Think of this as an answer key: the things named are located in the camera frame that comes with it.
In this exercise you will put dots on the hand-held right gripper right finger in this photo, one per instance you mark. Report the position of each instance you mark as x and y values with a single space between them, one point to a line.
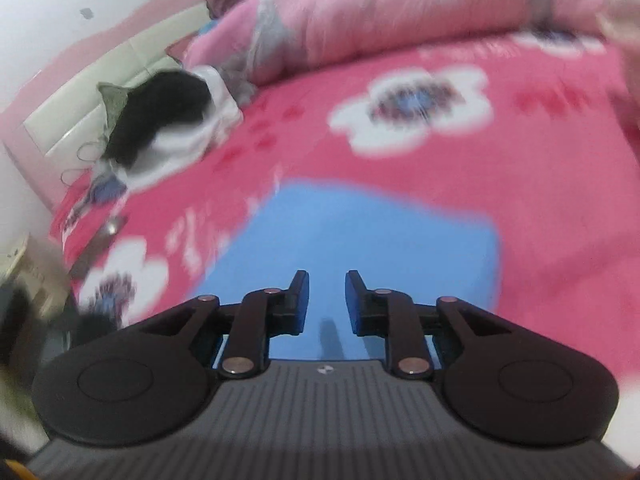
354 305

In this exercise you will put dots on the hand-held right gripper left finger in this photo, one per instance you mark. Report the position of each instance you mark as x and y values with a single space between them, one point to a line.
301 305

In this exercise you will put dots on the blue t-shirt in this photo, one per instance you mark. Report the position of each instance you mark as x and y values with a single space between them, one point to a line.
375 240

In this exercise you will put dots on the white garment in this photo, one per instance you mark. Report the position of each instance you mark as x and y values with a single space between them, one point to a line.
180 155

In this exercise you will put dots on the pink floral blanket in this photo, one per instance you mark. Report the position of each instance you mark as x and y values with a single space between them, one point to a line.
550 220

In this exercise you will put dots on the black smartphone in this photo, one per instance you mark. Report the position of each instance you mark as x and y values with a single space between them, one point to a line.
92 255

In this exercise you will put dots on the dark blue garment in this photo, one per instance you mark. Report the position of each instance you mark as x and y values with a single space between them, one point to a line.
107 190

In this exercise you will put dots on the grey cloth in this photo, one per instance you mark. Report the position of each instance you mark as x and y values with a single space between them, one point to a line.
240 85

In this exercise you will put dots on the black garment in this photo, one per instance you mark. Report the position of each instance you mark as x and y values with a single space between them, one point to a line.
150 110

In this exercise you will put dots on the white nightstand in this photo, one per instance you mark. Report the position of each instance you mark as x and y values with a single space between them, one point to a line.
30 265

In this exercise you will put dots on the grey green patterned pillow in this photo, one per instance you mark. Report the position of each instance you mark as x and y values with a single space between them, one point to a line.
112 100

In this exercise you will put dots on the dark red cushion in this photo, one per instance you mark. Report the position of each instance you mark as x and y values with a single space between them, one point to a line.
177 55

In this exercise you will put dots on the pink grey floral quilt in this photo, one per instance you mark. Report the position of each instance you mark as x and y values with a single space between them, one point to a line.
400 5

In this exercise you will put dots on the pink padded headboard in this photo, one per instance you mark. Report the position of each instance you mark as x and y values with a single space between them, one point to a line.
75 100

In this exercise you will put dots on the cream folded cloth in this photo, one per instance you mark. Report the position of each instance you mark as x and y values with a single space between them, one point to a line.
627 60

